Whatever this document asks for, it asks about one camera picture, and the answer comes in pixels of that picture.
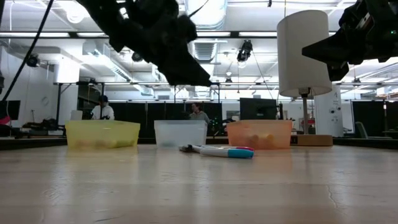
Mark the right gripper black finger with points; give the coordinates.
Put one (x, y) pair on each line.
(326, 49)

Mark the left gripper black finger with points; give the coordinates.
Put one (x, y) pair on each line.
(186, 73)

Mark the clear translucent plastic bin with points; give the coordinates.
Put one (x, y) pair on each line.
(180, 133)

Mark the thin white marker black cap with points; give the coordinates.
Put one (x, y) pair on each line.
(186, 148)

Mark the thin white marker turquoise cap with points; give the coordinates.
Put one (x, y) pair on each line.
(224, 153)

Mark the thin white marker red cap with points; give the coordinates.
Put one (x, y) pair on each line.
(242, 148)

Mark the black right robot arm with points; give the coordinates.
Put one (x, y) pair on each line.
(392, 28)

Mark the white shade wooden base lamp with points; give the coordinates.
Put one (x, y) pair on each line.
(303, 53)

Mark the black ceiling spotlight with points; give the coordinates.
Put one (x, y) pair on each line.
(136, 57)
(32, 60)
(244, 51)

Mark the person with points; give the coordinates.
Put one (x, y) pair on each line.
(103, 111)
(199, 115)

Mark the white column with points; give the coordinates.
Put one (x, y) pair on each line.
(329, 112)

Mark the black partition screen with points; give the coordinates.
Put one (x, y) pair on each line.
(370, 115)
(140, 119)

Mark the black monitor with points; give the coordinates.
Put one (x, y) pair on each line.
(9, 109)
(258, 109)

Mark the grey chair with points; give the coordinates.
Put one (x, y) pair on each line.
(362, 130)

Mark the orange translucent plastic bin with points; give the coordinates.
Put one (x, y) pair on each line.
(259, 133)

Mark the yellow translucent plastic bin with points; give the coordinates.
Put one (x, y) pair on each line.
(102, 133)

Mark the silver ventilation duct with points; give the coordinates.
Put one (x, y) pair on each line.
(214, 12)

